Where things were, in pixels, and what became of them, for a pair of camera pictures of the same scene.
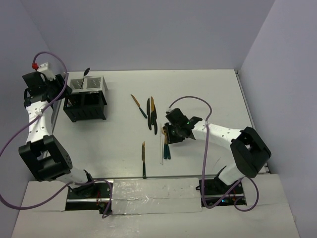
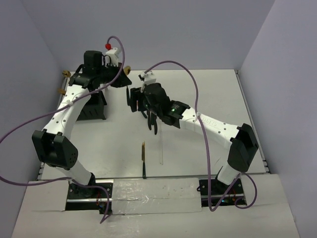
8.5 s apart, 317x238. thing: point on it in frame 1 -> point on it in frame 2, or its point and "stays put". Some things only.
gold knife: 143,159 stays put
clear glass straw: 161,148 stays put
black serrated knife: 148,114 stays put
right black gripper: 170,139 -> 135,94
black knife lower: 155,125 stays put
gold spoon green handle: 164,131 -> 66,73
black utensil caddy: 85,106 stays put
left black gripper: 67,90 -> 122,81
